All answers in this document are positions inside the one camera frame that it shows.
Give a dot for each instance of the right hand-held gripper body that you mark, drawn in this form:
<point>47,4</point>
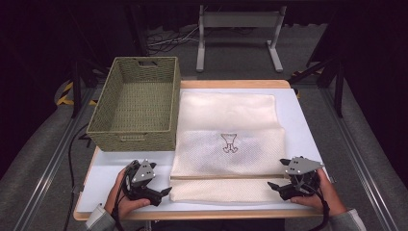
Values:
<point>303,165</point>

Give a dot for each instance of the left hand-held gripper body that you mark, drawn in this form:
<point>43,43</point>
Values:
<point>142,173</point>

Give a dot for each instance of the green woven basket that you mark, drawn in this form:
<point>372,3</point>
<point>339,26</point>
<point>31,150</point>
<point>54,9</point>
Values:
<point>134,142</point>

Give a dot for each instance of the cream mesh laundry bag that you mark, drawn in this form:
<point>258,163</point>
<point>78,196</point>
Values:
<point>224,112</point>

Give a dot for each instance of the person's left hand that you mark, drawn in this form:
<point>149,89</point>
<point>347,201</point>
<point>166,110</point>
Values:
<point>114,199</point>

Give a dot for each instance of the person's right hand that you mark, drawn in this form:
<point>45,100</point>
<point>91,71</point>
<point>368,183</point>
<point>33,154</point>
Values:
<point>330,195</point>

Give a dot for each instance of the white table mat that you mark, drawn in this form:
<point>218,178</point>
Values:
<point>106,166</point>

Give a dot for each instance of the black metal stand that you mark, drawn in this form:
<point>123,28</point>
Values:
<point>339,89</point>
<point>76,89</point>

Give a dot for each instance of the yellow black hazard tape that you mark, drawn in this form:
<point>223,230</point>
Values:
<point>64,102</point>
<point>300,73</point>

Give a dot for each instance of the grey metal stand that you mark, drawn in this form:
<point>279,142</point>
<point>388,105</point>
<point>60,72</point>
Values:
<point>239,19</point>

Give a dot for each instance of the metal floor rail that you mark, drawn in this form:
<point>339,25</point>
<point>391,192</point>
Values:
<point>55,160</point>
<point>351,144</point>

